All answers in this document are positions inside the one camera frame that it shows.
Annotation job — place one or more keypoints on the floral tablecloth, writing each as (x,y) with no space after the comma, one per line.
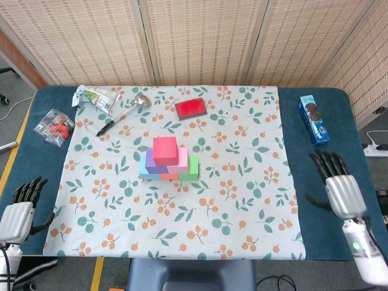
(169,236)

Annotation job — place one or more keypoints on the light blue foam cube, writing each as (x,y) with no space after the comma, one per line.
(142,174)

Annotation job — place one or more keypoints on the green foam cube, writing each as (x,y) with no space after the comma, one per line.
(192,169)

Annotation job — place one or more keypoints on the bamboo folding screen panel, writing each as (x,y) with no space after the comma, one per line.
(85,39)
(366,75)
(203,39)
(309,39)

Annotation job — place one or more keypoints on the plastic bag with red caps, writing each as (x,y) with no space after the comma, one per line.
(54,125)

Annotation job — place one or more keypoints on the blue cookie box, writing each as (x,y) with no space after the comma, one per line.
(313,121)

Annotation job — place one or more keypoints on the black office chair base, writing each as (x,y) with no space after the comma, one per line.
(9,71)

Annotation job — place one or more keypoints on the metal bar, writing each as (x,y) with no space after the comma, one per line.
(7,146)

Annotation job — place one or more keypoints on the red ink stamp pad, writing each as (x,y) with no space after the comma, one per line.
(190,109)

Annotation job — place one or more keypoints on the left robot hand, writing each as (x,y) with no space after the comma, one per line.
(16,219)

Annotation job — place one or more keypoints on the red foam cube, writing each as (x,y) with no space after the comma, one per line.
(165,150)

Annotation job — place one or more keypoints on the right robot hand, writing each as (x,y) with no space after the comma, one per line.
(342,194)

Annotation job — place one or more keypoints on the white power strip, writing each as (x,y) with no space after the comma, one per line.
(376,151)

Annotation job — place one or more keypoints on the light pink foam cube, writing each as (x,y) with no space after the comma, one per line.
(182,163)

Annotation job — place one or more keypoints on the crumpled snack bag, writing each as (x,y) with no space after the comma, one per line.
(94,97)

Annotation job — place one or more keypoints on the purple foam cube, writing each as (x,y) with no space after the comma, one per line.
(149,165)

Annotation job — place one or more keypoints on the orange foam cube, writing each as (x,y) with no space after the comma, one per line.
(168,176)

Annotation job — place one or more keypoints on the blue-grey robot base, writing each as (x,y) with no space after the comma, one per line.
(188,272)

